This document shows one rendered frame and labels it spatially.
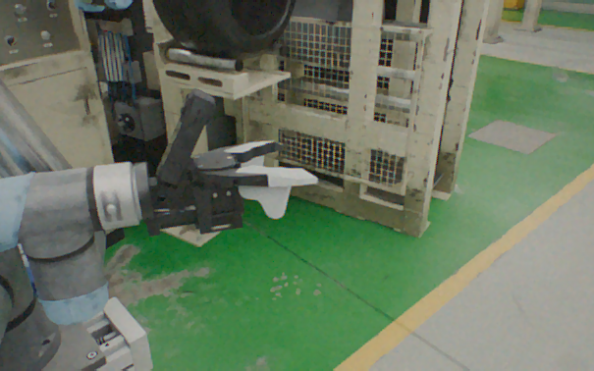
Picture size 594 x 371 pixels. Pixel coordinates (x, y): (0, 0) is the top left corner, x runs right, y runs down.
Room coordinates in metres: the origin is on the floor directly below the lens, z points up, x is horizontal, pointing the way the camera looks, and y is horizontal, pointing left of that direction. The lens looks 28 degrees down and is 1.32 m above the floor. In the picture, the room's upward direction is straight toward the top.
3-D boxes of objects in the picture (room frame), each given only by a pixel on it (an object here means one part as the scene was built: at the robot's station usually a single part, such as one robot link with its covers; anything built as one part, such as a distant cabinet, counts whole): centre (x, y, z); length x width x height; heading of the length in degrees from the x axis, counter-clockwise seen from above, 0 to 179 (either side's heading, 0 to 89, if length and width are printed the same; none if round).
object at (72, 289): (0.48, 0.28, 0.94); 0.11 x 0.08 x 0.11; 17
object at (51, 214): (0.46, 0.28, 1.04); 0.11 x 0.08 x 0.09; 107
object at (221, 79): (1.77, 0.35, 0.83); 0.36 x 0.09 x 0.06; 57
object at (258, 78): (1.89, 0.27, 0.80); 0.37 x 0.36 x 0.02; 147
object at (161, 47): (1.98, 0.42, 0.90); 0.40 x 0.03 x 0.10; 147
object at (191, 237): (2.01, 0.50, 0.02); 0.27 x 0.27 x 0.04; 57
